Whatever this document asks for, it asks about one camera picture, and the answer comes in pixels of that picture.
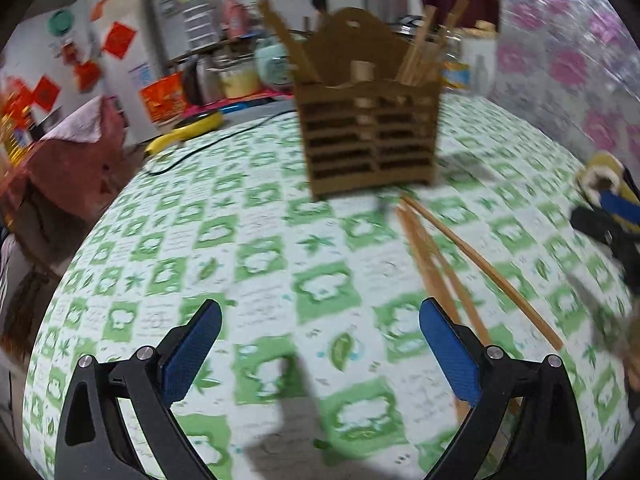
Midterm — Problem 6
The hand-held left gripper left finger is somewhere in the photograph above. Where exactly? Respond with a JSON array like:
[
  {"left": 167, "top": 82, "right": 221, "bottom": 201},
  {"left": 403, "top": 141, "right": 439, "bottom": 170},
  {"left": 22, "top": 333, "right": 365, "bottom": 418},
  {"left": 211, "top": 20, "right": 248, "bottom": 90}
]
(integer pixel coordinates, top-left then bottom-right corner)
[{"left": 52, "top": 299, "right": 223, "bottom": 480}]

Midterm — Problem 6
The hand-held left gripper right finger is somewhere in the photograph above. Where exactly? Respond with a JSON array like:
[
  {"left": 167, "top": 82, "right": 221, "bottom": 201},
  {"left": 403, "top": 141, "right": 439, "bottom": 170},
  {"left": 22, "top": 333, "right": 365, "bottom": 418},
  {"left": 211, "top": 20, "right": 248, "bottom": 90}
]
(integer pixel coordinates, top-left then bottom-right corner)
[{"left": 419, "top": 298, "right": 588, "bottom": 480}]

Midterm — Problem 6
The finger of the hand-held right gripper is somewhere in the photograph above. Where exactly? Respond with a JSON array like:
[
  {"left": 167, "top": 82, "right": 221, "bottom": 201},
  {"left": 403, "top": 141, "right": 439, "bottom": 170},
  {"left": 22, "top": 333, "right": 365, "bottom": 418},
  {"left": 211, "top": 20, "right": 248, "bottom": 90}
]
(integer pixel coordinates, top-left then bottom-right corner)
[
  {"left": 570, "top": 207, "right": 626, "bottom": 249},
  {"left": 599, "top": 190, "right": 640, "bottom": 233}
]

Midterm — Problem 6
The pile of wooden chopsticks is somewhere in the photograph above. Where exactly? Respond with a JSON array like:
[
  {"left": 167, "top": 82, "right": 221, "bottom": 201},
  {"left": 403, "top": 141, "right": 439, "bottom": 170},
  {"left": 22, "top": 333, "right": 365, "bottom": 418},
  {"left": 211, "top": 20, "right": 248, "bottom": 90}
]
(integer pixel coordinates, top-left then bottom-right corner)
[{"left": 395, "top": 194, "right": 566, "bottom": 413}]

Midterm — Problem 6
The wooden chopstick holder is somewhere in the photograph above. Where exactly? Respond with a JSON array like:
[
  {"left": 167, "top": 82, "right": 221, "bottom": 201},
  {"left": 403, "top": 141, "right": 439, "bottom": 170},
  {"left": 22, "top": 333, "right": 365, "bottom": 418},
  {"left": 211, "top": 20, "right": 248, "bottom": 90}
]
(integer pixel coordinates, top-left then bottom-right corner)
[{"left": 292, "top": 7, "right": 443, "bottom": 198}]

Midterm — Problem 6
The yellow plush slipper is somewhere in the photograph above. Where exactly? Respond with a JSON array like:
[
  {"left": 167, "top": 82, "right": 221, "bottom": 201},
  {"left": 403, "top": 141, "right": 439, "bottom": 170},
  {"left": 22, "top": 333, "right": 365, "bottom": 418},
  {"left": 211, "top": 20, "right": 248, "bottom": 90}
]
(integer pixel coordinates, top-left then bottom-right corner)
[{"left": 575, "top": 150, "right": 640, "bottom": 211}]

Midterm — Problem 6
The green patterned tablecloth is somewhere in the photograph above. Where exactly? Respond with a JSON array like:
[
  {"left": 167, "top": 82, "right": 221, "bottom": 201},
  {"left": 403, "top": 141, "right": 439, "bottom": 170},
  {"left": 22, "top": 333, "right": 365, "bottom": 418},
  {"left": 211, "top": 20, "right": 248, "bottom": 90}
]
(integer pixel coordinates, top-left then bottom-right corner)
[{"left": 22, "top": 92, "right": 636, "bottom": 480}]

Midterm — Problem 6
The pink floral plastic sheet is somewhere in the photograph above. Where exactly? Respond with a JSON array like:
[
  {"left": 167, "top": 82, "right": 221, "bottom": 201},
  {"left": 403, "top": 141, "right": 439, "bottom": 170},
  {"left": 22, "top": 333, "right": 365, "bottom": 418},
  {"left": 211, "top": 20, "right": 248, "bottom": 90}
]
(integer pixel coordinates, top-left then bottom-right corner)
[{"left": 492, "top": 0, "right": 640, "bottom": 171}]

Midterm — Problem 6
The white carton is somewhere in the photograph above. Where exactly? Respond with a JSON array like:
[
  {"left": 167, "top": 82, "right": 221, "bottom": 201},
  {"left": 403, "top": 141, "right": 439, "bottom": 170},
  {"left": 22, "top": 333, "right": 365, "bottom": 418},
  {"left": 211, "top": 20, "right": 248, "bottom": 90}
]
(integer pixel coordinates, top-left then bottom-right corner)
[{"left": 460, "top": 22, "right": 500, "bottom": 96}]

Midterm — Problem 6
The clear plastic bottle yellow label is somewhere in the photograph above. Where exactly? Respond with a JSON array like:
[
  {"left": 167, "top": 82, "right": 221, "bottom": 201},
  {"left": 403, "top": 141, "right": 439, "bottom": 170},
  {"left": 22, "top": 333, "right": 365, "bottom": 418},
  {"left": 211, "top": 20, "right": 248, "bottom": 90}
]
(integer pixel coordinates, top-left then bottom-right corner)
[{"left": 442, "top": 30, "right": 468, "bottom": 92}]

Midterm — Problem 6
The red cloth covered table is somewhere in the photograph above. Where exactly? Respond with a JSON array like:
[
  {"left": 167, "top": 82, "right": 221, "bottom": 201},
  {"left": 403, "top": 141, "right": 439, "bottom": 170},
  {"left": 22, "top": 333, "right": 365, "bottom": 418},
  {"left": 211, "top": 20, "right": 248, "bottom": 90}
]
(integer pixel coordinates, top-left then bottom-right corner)
[{"left": 0, "top": 95, "right": 131, "bottom": 221}]

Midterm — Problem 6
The yellow handheld appliance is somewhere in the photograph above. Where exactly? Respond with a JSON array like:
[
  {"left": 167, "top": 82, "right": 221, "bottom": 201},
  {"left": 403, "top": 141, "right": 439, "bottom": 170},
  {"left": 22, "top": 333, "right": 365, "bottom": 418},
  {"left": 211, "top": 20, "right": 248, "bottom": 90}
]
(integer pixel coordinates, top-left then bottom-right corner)
[{"left": 145, "top": 111, "right": 224, "bottom": 155}]

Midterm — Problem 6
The red gift bag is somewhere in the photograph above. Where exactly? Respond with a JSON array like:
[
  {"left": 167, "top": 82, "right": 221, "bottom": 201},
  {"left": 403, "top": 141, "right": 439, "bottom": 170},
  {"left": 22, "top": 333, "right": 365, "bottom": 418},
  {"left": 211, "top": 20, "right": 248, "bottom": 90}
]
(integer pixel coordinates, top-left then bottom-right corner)
[{"left": 140, "top": 74, "right": 188, "bottom": 123}]

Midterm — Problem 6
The white pink cloth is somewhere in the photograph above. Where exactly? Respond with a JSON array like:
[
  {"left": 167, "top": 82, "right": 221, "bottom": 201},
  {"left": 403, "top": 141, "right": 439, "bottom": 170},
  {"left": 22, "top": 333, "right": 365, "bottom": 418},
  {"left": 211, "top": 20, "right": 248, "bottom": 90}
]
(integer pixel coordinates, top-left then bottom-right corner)
[{"left": 40, "top": 96, "right": 103, "bottom": 143}]

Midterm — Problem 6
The steel electric kettle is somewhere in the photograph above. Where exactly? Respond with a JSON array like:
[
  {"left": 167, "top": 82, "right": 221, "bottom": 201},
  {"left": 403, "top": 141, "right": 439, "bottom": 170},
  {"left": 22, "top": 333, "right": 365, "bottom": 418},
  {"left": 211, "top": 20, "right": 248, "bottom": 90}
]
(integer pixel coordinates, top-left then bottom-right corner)
[{"left": 182, "top": 55, "right": 223, "bottom": 106}]

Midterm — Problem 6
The cream yellow pot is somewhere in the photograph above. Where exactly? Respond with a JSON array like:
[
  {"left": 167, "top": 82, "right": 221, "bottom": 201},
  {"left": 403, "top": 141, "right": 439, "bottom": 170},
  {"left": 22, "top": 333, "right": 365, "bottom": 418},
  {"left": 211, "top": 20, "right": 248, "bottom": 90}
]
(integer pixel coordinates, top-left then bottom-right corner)
[{"left": 218, "top": 62, "right": 261, "bottom": 100}]

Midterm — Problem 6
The white refrigerator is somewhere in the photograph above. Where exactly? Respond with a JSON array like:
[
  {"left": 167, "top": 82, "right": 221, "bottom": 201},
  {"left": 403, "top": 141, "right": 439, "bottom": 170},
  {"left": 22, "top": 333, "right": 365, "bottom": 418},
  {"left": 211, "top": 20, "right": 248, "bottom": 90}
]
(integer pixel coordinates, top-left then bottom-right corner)
[{"left": 90, "top": 0, "right": 173, "bottom": 141}]

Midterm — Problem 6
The pale green rice cooker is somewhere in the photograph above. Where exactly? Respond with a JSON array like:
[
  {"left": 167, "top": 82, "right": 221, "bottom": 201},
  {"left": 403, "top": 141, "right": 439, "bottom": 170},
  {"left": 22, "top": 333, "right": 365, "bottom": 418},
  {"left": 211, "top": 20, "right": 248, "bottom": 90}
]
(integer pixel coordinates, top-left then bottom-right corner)
[{"left": 255, "top": 40, "right": 296, "bottom": 92}]

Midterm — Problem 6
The red diamond paper poster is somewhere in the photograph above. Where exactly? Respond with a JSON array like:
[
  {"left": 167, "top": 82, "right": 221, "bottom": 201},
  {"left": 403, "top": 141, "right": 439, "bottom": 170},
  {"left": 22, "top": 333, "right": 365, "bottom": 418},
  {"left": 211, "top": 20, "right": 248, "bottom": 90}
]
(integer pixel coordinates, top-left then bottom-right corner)
[
  {"left": 32, "top": 76, "right": 61, "bottom": 111},
  {"left": 101, "top": 21, "right": 137, "bottom": 58}
]

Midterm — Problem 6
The white plastic drawer unit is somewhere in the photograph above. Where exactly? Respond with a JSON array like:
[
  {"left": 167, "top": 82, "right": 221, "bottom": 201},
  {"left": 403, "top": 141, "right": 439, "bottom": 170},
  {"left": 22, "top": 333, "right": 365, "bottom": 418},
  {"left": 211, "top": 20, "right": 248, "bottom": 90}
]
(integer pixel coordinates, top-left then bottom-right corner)
[{"left": 180, "top": 0, "right": 221, "bottom": 51}]

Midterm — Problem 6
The pink thermos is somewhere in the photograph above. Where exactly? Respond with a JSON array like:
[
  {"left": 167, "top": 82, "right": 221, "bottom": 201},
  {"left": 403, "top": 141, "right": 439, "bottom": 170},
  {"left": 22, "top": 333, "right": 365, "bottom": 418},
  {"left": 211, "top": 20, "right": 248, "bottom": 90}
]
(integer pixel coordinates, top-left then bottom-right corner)
[{"left": 222, "top": 0, "right": 251, "bottom": 38}]

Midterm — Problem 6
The teal round plate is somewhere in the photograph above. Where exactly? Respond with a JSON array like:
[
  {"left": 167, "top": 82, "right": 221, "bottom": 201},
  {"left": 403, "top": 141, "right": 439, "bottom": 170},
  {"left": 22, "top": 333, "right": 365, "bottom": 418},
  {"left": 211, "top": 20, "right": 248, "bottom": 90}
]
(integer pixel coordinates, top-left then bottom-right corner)
[{"left": 46, "top": 9, "right": 76, "bottom": 37}]

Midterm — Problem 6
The black power cable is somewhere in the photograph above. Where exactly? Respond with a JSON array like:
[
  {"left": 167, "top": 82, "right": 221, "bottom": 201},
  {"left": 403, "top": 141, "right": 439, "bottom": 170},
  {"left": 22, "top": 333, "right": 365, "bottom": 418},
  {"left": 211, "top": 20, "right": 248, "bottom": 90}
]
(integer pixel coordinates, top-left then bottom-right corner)
[{"left": 147, "top": 110, "right": 296, "bottom": 176}]

